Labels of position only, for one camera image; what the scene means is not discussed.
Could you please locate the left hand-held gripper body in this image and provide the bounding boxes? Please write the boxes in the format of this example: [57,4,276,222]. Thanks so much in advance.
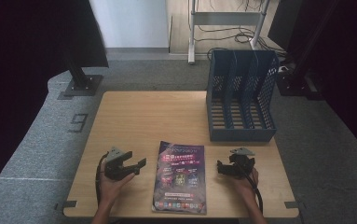
[103,146,133,182]

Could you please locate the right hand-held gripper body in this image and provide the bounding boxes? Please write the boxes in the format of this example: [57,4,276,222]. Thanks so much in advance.
[227,147,257,180]

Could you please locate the blue plastic file rack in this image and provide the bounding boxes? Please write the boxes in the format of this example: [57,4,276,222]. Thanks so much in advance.
[205,49,281,143]

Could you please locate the purple glossy magazine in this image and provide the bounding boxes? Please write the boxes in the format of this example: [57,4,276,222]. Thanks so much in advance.
[151,140,208,216]

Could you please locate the person's left hand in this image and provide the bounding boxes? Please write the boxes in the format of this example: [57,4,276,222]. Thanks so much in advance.
[99,161,136,207]

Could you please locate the person's right hand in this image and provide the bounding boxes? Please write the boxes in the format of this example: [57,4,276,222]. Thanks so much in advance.
[232,167,260,203]

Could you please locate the dark curtain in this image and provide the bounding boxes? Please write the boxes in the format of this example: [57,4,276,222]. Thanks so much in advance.
[0,0,110,208]
[268,0,357,164]

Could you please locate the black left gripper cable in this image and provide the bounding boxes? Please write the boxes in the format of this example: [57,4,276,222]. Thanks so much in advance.
[94,151,110,207]

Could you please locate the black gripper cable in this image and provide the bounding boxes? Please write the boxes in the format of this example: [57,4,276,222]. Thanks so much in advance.
[94,151,110,207]
[237,163,265,216]

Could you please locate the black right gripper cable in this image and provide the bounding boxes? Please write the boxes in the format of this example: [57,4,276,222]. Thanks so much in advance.
[237,163,265,216]

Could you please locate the black stand with base plate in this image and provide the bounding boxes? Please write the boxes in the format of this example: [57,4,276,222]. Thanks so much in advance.
[275,0,327,101]
[62,50,104,98]

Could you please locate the black floor cables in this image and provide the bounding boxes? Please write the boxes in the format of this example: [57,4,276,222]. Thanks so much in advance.
[194,0,288,60]

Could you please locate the white metal stand frame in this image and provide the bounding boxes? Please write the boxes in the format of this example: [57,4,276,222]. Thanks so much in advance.
[187,0,272,65]

